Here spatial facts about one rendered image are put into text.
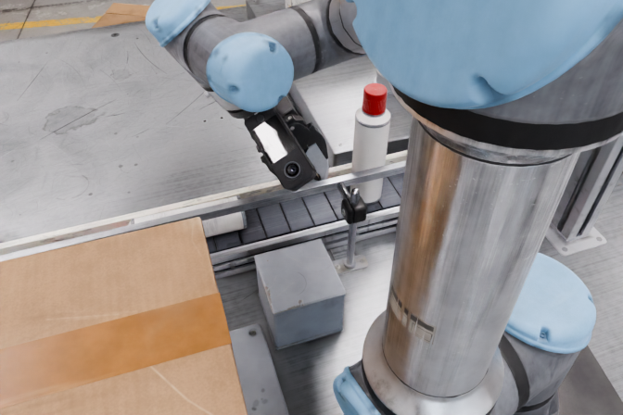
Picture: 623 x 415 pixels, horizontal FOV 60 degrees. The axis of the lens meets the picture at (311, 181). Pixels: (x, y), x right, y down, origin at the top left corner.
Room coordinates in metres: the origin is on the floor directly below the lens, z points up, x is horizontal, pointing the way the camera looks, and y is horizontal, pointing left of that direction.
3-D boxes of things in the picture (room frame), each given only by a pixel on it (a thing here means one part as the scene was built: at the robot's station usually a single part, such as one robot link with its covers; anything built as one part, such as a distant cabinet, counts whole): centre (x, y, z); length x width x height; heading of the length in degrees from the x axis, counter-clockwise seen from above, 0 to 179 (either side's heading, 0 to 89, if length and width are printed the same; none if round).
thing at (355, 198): (0.54, -0.05, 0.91); 0.07 x 0.03 x 0.16; 19
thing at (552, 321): (0.30, -0.21, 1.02); 0.13 x 0.12 x 0.14; 124
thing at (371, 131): (0.63, -0.09, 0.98); 0.05 x 0.05 x 0.20
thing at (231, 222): (0.53, 0.20, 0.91); 0.20 x 0.05 x 0.05; 108
